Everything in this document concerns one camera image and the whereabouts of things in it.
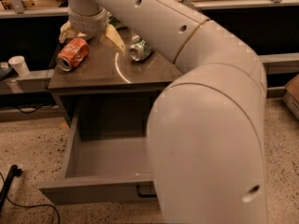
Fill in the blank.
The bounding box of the cardboard box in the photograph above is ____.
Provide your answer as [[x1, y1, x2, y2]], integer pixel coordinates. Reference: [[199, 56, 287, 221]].
[[282, 75, 299, 119]]

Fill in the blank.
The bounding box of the black drawer handle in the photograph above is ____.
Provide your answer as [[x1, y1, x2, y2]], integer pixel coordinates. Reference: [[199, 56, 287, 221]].
[[136, 185, 157, 198]]

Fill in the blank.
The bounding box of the white paper cup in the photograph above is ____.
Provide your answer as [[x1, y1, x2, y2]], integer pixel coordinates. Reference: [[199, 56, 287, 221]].
[[8, 56, 30, 76]]

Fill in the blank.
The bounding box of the open grey top drawer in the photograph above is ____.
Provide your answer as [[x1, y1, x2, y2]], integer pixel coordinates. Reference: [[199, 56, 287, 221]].
[[37, 94, 158, 206]]

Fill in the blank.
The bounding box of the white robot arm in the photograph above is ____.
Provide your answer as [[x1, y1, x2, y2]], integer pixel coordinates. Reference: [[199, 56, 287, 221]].
[[68, 0, 268, 224]]

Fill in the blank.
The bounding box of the crushed green soda can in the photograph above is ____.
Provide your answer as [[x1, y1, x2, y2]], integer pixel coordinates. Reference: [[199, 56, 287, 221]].
[[129, 37, 153, 62]]

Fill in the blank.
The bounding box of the dark grey drawer cabinet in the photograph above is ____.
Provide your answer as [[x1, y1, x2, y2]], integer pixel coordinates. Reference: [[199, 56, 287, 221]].
[[49, 38, 181, 126]]

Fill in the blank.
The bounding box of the black cable on floor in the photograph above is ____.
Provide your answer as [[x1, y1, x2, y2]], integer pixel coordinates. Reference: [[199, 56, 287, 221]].
[[0, 164, 61, 224]]

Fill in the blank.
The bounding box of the crushed red coke can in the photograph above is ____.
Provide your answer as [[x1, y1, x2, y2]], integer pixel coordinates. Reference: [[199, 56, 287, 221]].
[[56, 38, 90, 72]]

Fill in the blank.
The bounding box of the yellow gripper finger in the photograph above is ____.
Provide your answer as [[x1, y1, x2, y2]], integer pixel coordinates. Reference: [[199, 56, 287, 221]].
[[100, 24, 125, 54], [59, 21, 91, 43]]

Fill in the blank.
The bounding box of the crumpled green chip bag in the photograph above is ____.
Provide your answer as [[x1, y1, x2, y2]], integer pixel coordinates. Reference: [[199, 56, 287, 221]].
[[108, 13, 125, 29]]

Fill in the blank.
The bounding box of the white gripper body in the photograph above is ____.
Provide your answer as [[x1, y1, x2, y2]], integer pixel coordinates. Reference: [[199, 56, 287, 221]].
[[68, 8, 108, 36]]

